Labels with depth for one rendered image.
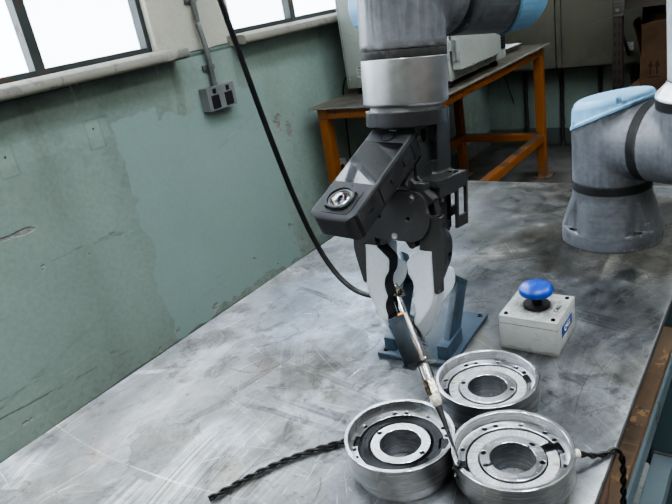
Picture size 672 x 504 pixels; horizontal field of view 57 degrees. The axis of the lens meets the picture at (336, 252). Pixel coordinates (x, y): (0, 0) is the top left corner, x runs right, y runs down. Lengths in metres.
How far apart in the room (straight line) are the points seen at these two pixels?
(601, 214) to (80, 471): 0.79
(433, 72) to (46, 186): 1.71
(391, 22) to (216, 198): 2.06
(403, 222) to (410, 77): 0.12
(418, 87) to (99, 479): 0.52
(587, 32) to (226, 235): 2.70
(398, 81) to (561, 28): 3.88
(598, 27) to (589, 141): 3.35
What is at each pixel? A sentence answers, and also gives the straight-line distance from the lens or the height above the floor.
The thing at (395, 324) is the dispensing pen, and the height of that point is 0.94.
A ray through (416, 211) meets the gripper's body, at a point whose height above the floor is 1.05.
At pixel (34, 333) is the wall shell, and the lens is 2.16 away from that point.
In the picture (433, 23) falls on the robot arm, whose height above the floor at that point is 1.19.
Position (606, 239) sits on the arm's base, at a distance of 1.03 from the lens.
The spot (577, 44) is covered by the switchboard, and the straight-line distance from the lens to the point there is 4.39.
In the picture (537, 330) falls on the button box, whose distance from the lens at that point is 0.77.
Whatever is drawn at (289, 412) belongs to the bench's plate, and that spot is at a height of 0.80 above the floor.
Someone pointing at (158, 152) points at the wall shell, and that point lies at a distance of 2.37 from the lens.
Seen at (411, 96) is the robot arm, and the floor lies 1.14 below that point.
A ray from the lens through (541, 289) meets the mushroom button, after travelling 0.77.
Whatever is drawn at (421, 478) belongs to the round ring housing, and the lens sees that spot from 0.59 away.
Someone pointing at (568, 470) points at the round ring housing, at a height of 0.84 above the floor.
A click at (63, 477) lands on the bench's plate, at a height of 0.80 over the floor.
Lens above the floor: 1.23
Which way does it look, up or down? 22 degrees down
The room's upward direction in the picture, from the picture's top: 10 degrees counter-clockwise
